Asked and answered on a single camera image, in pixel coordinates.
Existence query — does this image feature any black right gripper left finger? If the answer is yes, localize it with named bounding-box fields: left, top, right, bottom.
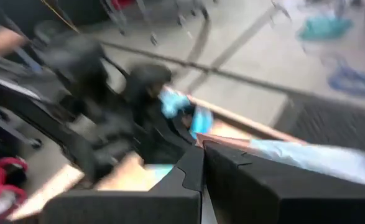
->
left=40, top=145, right=205, bottom=224

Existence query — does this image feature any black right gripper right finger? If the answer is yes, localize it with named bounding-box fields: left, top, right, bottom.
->
left=203, top=141, right=365, bottom=224

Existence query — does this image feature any blue liner bag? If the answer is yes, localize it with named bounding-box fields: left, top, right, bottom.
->
left=144, top=88, right=365, bottom=188

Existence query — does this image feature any person's forearm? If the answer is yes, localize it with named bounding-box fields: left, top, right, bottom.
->
left=0, top=26, right=27, bottom=62

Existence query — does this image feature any red bag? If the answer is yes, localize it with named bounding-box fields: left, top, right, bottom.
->
left=0, top=156, right=30, bottom=220

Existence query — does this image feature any teal cloth on floor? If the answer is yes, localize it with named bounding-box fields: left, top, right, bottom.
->
left=296, top=16, right=354, bottom=42

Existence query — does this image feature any blue cable coil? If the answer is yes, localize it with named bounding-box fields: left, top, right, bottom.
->
left=327, top=58, right=365, bottom=98

